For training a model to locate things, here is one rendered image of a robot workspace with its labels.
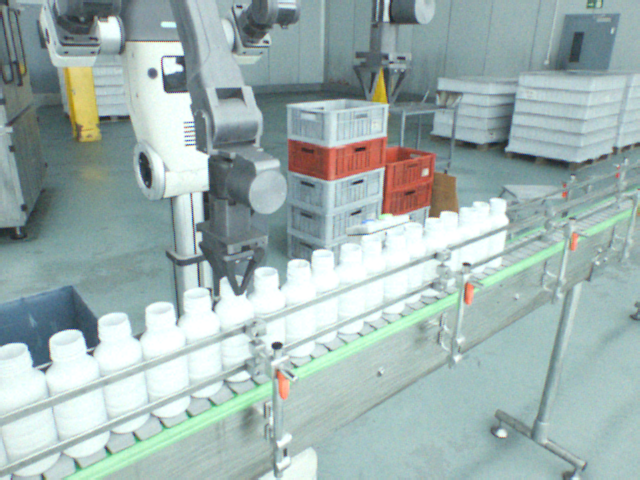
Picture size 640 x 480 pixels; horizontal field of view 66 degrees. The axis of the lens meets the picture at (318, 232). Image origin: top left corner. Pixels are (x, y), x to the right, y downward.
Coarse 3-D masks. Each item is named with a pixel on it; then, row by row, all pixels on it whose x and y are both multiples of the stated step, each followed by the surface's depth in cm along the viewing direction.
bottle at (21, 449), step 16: (0, 352) 58; (16, 352) 59; (0, 368) 56; (16, 368) 56; (32, 368) 59; (0, 384) 56; (16, 384) 57; (32, 384) 58; (0, 400) 56; (16, 400) 56; (32, 400) 57; (32, 416) 58; (48, 416) 60; (16, 432) 57; (32, 432) 58; (48, 432) 60; (16, 448) 58; (32, 448) 59; (32, 464) 60; (48, 464) 61
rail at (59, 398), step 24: (624, 168) 174; (552, 192) 143; (600, 192) 147; (528, 216) 122; (528, 240) 126; (408, 264) 95; (480, 264) 113; (336, 288) 84; (288, 312) 78; (216, 336) 70; (312, 336) 83; (168, 360) 66; (96, 384) 61; (24, 408) 56; (144, 408) 66; (96, 432) 62; (48, 456) 59
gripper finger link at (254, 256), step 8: (208, 240) 70; (208, 248) 71; (216, 248) 69; (224, 248) 69; (248, 248) 70; (256, 248) 72; (224, 256) 68; (232, 256) 68; (240, 256) 69; (248, 256) 70; (256, 256) 71; (224, 264) 68; (232, 264) 69; (248, 264) 73; (256, 264) 72; (224, 272) 70; (232, 272) 70; (248, 272) 72; (232, 280) 71; (248, 280) 73; (232, 288) 72; (240, 288) 73
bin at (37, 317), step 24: (72, 288) 118; (0, 312) 110; (24, 312) 113; (48, 312) 117; (72, 312) 120; (0, 336) 111; (24, 336) 115; (48, 336) 118; (96, 336) 109; (48, 360) 120
